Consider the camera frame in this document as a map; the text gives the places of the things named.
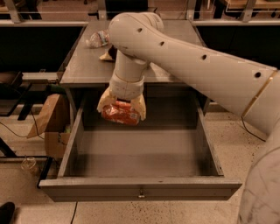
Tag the black shoe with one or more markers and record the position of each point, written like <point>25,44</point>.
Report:
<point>6,212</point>

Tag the clear plastic cup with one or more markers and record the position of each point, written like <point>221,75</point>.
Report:
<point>30,165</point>

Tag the grey cabinet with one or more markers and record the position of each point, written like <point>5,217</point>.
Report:
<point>86,70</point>

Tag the red coke can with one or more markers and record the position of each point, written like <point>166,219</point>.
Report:
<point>121,112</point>

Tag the black metal stand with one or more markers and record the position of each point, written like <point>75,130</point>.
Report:
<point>15,89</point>

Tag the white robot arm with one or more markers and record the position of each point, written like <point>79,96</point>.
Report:
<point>243,87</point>

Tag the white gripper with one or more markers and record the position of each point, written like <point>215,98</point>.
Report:
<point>127,88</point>

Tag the brown chip bag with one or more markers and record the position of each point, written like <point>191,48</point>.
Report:
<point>110,55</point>

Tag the clear plastic water bottle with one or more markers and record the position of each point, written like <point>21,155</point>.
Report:
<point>98,39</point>

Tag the metal drawer knob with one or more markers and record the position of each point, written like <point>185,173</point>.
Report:
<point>141,194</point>

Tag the brown paper bag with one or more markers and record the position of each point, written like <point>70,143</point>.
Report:
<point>53,117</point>

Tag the open grey top drawer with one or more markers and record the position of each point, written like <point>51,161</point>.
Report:
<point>169,156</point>

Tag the black floor frame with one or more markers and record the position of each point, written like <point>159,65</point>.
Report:
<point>9,155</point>

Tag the cardboard box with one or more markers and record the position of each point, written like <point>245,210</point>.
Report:
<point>55,144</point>

